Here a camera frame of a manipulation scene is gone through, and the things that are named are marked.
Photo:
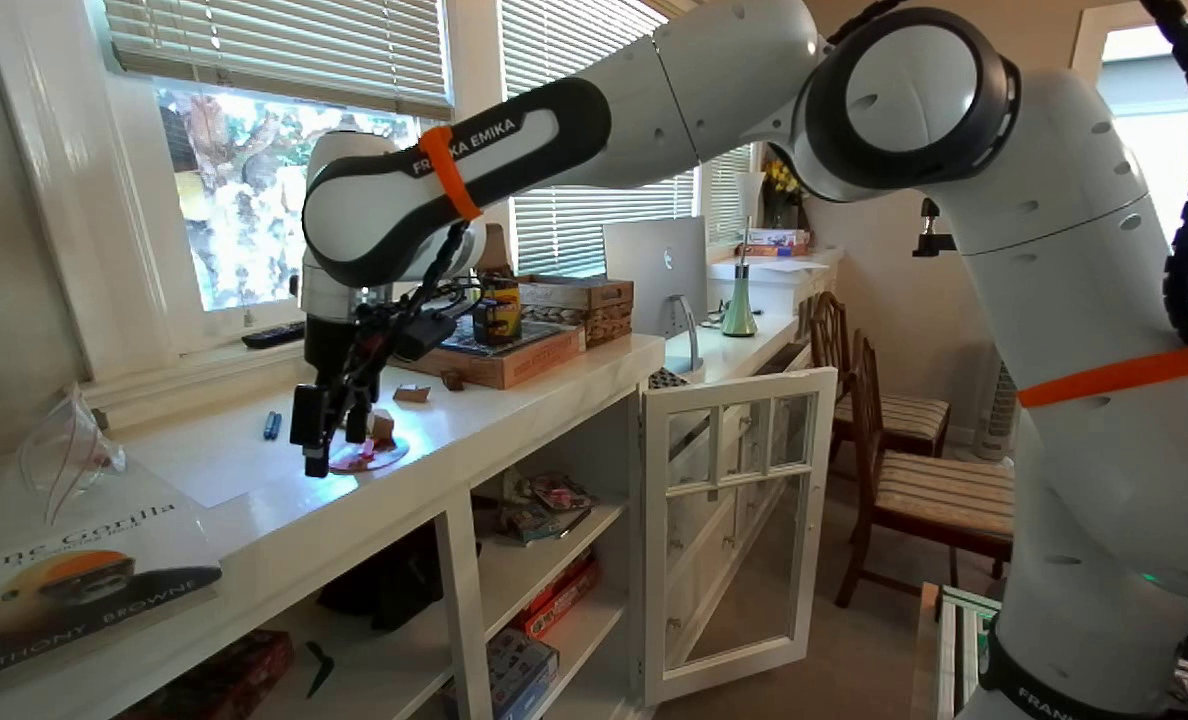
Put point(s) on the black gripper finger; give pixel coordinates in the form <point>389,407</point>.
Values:
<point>308,428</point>
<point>357,418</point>

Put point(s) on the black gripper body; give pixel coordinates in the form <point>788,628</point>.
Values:
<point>346,350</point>

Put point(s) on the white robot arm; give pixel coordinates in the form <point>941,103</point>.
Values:
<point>1052,228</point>

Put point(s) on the small wooden block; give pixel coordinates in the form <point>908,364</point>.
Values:
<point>415,394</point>

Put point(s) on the brown Unsolved game box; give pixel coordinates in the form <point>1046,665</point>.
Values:
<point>506,364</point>

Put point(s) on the blue crayon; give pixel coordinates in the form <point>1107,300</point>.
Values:
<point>270,428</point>

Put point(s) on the round carrot picture disc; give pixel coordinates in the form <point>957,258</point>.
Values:
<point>366,459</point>

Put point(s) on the black remote control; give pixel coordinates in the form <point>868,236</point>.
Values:
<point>272,337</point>

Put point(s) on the brown glass bottle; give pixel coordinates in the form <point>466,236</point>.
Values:
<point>499,313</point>

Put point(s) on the clear plastic bag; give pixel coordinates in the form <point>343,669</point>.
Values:
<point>65,454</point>

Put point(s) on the small wooden crate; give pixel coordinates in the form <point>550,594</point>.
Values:
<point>607,311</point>

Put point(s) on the window blinds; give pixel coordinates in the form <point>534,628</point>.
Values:
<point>381,53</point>

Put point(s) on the picture book on counter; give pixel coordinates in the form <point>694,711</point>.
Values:
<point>79,578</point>

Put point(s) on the silver computer monitor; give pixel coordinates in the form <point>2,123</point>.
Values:
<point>668,283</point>

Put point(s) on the white glass cabinet door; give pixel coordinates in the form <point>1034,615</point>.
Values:
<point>733,504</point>

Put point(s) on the green bottle on counter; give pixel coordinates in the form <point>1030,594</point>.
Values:
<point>736,311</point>

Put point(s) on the wooden chair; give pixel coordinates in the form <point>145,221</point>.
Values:
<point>962,504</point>

